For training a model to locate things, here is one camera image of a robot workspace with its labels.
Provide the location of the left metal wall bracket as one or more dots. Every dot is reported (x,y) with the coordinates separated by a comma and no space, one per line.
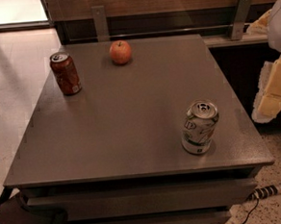
(100,23)

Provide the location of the white power strip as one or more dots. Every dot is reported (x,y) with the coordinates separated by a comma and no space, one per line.
(264,192)

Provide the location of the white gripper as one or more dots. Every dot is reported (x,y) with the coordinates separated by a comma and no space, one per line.
(279,28)

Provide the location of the brown orange soda can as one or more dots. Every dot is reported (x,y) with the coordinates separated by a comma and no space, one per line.
(65,73)

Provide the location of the red apple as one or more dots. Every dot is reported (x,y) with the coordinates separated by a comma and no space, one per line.
(120,52)

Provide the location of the right metal wall bracket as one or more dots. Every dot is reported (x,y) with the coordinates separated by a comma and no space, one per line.
(240,15)

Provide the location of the green white 7up can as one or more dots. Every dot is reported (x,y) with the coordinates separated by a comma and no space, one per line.
(199,126)

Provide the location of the metal wall bracket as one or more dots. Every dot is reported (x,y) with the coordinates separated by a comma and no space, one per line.
(100,23)
(240,15)

